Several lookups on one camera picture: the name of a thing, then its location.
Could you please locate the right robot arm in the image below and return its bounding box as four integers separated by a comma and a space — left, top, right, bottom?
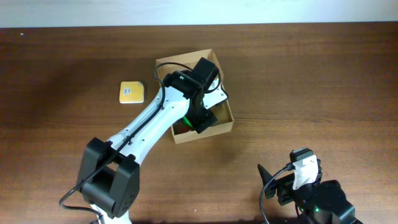
257, 147, 361, 224

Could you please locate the right black cable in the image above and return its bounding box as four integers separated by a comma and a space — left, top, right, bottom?
259, 162, 296, 224

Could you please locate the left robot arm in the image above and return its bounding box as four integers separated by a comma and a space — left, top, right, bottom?
76, 58, 221, 223

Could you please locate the green tape roll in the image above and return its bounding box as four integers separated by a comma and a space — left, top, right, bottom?
182, 116, 193, 129

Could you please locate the orange black stapler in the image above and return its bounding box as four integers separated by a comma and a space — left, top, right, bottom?
173, 123, 192, 135

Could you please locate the yellow sticky note pad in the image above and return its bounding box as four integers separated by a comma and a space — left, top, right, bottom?
119, 81, 144, 104

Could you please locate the black cable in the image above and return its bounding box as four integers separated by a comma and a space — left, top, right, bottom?
259, 162, 296, 224
58, 62, 229, 224

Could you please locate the left black cable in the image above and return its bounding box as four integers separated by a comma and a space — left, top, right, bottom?
58, 62, 229, 224

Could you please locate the brown cardboard box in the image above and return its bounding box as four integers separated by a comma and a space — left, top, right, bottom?
155, 49, 234, 144

